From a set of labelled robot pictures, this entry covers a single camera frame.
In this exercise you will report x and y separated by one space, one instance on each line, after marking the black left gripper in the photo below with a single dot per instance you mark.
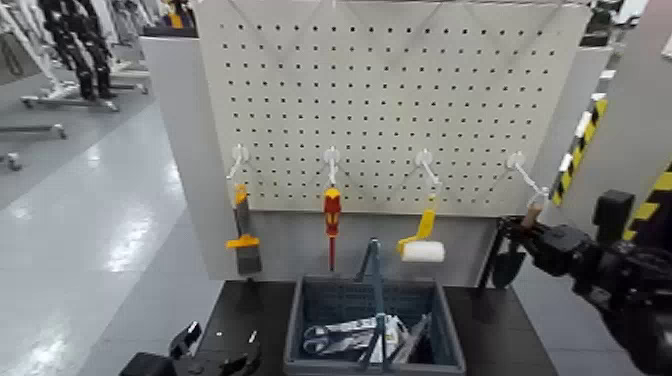
152 366

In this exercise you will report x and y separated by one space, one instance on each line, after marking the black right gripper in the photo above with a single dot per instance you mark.
564 252

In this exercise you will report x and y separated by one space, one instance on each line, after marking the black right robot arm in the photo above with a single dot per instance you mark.
635 294

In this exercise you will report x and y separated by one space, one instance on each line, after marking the grey blue folding crate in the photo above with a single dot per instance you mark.
294 336

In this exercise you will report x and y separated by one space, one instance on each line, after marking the grey flat tool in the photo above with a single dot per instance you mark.
414 338

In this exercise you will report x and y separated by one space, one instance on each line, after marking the white pegboard hook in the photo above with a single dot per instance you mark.
423 157
240 154
332 156
515 160

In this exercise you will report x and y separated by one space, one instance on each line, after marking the grey pillar with hazard tape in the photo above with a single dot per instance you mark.
624 131

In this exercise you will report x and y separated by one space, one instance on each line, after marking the white blister package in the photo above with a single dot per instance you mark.
392 330

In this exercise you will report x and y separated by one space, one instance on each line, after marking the red yellow screwdriver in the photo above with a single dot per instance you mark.
332 210

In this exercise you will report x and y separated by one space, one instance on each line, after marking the black equipment block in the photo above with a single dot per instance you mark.
598 26

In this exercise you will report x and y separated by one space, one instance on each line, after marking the white perforated pegboard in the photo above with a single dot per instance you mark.
367 78

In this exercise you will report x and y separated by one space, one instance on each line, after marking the grey caster foot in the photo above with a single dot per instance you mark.
11 161

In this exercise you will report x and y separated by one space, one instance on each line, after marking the grey stand leg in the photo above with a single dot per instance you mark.
36 129

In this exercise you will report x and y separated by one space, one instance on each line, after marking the grey wheeled stand base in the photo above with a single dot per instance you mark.
68 101

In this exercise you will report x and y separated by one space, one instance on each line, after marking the yellow black machine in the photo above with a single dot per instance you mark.
177 21

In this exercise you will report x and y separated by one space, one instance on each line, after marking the black humanoid robot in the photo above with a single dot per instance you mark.
78 47

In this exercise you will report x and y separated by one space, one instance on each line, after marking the black support post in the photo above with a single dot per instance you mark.
493 252

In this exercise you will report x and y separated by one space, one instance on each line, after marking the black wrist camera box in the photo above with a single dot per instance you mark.
613 215

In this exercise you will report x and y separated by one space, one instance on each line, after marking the white robot frame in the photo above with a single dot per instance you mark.
26 36

